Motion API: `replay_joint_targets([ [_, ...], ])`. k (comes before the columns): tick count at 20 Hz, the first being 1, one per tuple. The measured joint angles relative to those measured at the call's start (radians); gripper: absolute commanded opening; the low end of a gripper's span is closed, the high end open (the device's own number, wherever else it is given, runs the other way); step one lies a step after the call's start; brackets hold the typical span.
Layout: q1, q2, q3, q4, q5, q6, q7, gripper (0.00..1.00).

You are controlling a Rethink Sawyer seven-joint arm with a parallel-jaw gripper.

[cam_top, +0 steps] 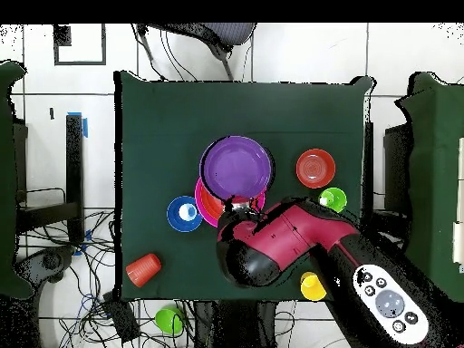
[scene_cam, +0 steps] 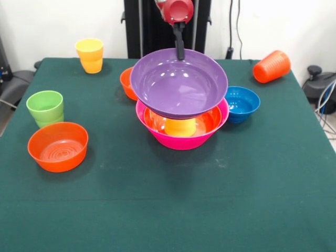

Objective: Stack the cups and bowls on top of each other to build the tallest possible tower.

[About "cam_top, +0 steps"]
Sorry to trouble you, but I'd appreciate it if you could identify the black metal post frame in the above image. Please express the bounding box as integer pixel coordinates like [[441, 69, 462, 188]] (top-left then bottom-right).
[[14, 114, 86, 246]]

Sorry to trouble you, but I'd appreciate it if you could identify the grey office chair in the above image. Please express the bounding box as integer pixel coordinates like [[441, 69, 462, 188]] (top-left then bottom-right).
[[136, 23, 257, 82]]

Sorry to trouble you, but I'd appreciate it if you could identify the orange plastic cup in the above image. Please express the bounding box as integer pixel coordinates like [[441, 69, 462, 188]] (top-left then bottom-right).
[[125, 252, 163, 288]]

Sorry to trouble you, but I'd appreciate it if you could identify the dark green side cloth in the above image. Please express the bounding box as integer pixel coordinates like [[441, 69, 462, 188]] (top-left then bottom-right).
[[394, 71, 464, 304], [0, 60, 34, 301]]

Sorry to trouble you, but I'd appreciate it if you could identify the large pink plastic bowl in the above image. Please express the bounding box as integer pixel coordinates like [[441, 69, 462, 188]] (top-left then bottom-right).
[[194, 177, 266, 228]]

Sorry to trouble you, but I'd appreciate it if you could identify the dark green table cloth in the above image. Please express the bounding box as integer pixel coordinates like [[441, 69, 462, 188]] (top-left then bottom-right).
[[112, 70, 375, 304]]

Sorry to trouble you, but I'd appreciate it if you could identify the yellow plastic cup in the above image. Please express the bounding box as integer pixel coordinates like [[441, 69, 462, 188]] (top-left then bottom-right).
[[299, 271, 328, 303]]

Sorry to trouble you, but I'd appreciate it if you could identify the black chair base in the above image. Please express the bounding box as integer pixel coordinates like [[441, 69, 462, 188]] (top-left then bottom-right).
[[15, 245, 76, 291]]

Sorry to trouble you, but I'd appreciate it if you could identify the green plastic cup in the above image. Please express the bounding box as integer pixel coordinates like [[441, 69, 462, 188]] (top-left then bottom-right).
[[154, 306, 185, 335], [318, 187, 348, 214]]

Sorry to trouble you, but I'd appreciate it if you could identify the purple plastic bowl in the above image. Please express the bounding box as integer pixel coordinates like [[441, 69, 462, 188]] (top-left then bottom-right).
[[198, 135, 276, 200]]

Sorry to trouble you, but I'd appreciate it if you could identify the large orange plastic bowl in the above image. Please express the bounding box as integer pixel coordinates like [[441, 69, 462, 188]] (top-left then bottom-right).
[[199, 182, 227, 223]]

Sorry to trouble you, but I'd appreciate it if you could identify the blue plastic bowl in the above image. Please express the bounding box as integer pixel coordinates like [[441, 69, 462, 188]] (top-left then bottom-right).
[[166, 195, 204, 233]]

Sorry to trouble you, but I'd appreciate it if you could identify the small orange plastic bowl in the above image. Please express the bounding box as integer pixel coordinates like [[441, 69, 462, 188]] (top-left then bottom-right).
[[295, 148, 337, 190]]

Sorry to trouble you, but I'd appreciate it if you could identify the black floor box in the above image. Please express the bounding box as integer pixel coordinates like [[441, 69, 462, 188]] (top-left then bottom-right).
[[101, 291, 141, 343]]

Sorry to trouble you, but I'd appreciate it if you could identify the tangle of floor cables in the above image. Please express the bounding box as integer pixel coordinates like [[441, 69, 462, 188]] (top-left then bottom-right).
[[17, 209, 193, 348]]

